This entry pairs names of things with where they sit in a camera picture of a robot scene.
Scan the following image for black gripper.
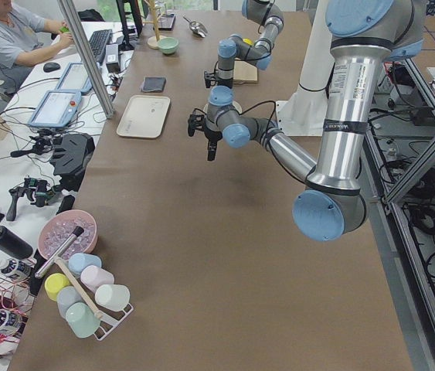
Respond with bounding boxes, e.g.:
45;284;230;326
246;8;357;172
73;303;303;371
204;70;233;88
188;109;223;162

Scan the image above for white round plate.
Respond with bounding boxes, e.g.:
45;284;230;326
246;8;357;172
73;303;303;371
233;100;243;114

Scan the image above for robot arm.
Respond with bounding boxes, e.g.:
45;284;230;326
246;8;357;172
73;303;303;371
188;1;427;241
204;0;284;89

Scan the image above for beige rectangular tray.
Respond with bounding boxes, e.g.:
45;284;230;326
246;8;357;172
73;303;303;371
116;95;171;139

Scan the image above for wooden cutting board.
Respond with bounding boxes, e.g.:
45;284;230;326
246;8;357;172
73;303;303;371
233;60;259;84

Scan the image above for metal scoop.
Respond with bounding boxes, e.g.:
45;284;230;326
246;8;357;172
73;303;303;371
183;15;208;38

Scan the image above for mint green bowl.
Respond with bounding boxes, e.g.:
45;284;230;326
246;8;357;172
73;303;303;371
158;37;179;55

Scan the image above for grey folded cloth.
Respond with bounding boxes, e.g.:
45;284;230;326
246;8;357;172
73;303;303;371
141;77;166;93

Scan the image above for wooden glass stand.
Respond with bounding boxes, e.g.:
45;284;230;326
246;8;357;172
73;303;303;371
144;0;165;49

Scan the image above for black keyboard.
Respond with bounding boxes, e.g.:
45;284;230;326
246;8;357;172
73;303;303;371
89;29;112;64

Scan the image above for blue teach pendant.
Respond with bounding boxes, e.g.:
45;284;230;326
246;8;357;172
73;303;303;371
56;63;92;95
28;90;82;128

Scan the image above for metal ice tongs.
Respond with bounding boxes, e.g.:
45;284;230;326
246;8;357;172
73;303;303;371
34;226;84;279

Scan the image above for black computer mouse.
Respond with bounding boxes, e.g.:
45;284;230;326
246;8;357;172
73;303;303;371
42;62;61;73

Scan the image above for pink bowl with ice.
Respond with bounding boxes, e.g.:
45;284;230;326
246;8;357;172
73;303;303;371
38;209;97;260

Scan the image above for pink cup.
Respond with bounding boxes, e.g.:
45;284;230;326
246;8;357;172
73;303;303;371
80;265;114;293

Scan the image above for blue cup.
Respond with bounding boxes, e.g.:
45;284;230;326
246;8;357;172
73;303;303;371
68;253;102;277

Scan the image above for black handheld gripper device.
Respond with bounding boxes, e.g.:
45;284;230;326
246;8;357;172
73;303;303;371
5;177;63;221

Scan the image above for white cup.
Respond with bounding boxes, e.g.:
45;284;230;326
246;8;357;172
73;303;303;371
95;284;131;311

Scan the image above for yellow cup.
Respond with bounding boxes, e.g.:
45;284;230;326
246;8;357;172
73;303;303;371
44;273;71;301

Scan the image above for grey cup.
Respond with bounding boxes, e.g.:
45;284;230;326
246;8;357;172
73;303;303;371
56;286;83;319

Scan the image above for seated person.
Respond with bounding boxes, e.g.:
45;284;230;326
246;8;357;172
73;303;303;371
0;1;73;95

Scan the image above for mint green cup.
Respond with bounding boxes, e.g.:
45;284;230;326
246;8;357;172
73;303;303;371
65;302;100;339

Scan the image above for black thermos bottle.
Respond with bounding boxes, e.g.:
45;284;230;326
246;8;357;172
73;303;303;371
0;225;33;260

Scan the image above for aluminium frame post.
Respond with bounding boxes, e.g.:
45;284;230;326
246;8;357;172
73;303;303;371
58;0;114;119

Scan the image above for white wire cup rack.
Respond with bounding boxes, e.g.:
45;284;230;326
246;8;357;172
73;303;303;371
55;257;134;342

